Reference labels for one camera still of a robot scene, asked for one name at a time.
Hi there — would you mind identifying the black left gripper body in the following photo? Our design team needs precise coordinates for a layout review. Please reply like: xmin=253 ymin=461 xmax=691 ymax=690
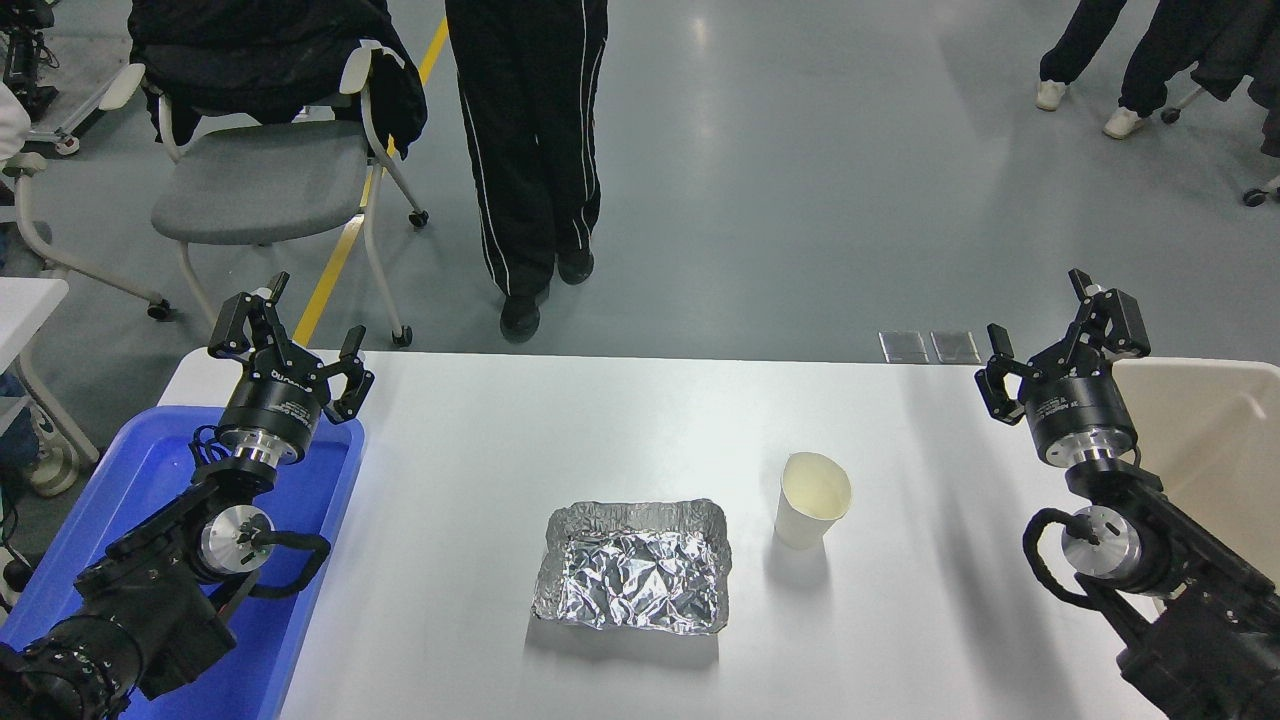
xmin=218 ymin=350 xmax=329 ymax=443

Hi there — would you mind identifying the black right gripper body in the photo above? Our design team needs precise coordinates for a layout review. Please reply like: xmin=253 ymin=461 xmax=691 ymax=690
xmin=1020 ymin=365 xmax=1140 ymax=467

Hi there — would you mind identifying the white paper cup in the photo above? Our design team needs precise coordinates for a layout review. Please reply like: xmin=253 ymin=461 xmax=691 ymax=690
xmin=774 ymin=452 xmax=853 ymax=550

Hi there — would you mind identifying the large pale plastic bin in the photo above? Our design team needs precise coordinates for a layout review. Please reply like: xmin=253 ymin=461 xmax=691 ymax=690
xmin=1108 ymin=357 xmax=1280 ymax=606

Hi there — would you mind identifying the blue plastic tray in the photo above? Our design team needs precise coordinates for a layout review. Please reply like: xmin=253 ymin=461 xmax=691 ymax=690
xmin=0 ymin=405 xmax=366 ymax=720

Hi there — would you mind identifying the grey seat rolling chair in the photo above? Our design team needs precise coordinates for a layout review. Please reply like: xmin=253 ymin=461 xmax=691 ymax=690
xmin=98 ymin=40 xmax=431 ymax=348

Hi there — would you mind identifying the small white table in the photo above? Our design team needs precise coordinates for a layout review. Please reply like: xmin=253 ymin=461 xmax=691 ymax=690
xmin=0 ymin=277 xmax=101 ymax=471

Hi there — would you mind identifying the black jacket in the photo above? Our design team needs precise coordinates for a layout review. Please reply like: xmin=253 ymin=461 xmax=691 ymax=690
xmin=128 ymin=0 xmax=429 ymax=159
xmin=1190 ymin=0 xmax=1280 ymax=158

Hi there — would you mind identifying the crumpled silver foil tray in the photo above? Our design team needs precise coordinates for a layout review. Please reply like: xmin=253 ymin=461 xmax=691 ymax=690
xmin=531 ymin=498 xmax=733 ymax=637

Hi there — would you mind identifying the black equipment stand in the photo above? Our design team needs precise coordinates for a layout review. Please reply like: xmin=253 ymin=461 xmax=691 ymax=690
xmin=0 ymin=0 xmax=111 ymax=157

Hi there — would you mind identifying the white frame rolling chair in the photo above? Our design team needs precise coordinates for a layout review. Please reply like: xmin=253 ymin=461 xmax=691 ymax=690
xmin=1160 ymin=85 xmax=1280 ymax=208
xmin=0 ymin=150 xmax=172 ymax=322

